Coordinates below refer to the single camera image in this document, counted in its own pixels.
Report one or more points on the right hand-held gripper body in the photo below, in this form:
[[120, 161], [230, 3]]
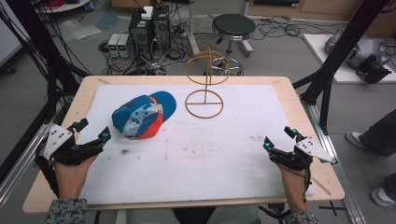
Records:
[[313, 147]]

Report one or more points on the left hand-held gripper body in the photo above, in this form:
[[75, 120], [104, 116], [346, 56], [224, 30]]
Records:
[[57, 137]]

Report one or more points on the blue and orange baseball cap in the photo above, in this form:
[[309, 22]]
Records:
[[140, 116]]

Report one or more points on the person's left hand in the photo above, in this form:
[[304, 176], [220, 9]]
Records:
[[71, 180]]

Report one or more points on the person's right hand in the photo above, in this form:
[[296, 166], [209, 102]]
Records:
[[294, 189]]

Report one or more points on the black tape cross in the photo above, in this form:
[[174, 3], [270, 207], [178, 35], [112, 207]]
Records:
[[332, 207]]

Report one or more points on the white table mat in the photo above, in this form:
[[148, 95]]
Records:
[[199, 161]]

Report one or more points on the grey power supply unit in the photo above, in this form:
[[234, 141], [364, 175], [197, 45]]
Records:
[[123, 46], [113, 45]]

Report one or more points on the white floor board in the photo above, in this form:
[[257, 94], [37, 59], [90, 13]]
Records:
[[317, 49]]

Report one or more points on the clear plastic sheet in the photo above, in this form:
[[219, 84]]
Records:
[[79, 29]]

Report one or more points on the black device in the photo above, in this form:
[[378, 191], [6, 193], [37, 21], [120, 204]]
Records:
[[372, 70]]

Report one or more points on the grey robot shell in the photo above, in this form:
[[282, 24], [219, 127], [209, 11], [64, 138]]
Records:
[[364, 49]]

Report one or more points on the black computer tower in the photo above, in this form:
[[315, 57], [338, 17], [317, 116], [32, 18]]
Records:
[[149, 31]]

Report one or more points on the white board panel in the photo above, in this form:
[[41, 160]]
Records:
[[9, 31]]

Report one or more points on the blue tape roll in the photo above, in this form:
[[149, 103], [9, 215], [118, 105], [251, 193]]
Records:
[[89, 6]]

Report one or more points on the black round stool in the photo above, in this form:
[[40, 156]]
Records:
[[233, 26]]

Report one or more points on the aluminium rail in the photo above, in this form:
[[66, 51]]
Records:
[[336, 168], [18, 174]]

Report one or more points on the black metal frame stand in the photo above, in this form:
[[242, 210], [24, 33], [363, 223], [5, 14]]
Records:
[[40, 43], [336, 59]]

